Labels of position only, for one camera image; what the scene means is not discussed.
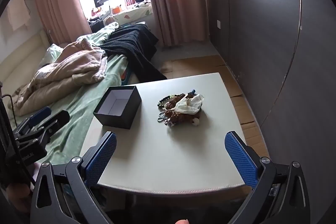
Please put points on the light green pillow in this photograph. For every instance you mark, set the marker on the light green pillow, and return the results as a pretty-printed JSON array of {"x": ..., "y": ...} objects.
[{"x": 52, "y": 54}]

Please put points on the black cardboard box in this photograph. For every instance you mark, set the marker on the black cardboard box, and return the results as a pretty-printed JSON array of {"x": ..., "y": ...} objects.
[{"x": 115, "y": 119}]

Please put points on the beige fleece blanket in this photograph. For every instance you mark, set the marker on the beige fleece blanket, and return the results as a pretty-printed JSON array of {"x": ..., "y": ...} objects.
[{"x": 65, "y": 69}]

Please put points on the printed white cushion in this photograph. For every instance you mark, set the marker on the printed white cushion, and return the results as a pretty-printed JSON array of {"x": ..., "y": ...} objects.
[{"x": 134, "y": 12}]

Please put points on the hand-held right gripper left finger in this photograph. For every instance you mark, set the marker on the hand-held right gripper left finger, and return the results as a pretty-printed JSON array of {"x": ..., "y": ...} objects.
[{"x": 102, "y": 158}]

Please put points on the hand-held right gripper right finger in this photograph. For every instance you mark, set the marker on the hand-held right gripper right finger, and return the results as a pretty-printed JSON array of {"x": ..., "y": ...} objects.
[{"x": 241, "y": 158}]

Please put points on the cream paper sheet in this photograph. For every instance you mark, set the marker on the cream paper sheet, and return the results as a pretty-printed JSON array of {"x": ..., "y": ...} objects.
[{"x": 18, "y": 8}]

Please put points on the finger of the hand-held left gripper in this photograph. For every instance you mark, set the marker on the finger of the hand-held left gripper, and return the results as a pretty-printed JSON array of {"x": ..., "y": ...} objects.
[
  {"x": 39, "y": 113},
  {"x": 56, "y": 119}
]

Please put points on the person's left hand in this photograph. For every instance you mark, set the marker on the person's left hand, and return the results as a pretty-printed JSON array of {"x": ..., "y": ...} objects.
[{"x": 17, "y": 196}]

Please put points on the grey wardrobe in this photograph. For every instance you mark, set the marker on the grey wardrobe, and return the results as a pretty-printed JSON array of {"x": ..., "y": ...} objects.
[{"x": 249, "y": 29}]

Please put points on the light green bed sheet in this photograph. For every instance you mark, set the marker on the light green bed sheet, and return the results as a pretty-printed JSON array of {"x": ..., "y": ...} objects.
[{"x": 78, "y": 100}]

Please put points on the white wall switch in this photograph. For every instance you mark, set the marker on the white wall switch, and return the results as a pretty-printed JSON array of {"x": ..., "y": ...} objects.
[{"x": 218, "y": 24}]

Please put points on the person's right hand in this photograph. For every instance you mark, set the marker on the person's right hand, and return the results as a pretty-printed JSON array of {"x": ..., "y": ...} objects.
[{"x": 182, "y": 221}]

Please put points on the black knitted blanket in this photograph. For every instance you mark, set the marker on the black knitted blanket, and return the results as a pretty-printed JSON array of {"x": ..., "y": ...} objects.
[{"x": 131, "y": 43}]

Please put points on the white cloth pouch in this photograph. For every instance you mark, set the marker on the white cloth pouch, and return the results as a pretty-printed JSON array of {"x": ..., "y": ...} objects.
[{"x": 189, "y": 106}]

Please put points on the cream headboard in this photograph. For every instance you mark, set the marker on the cream headboard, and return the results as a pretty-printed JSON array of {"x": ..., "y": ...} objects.
[{"x": 21, "y": 56}]

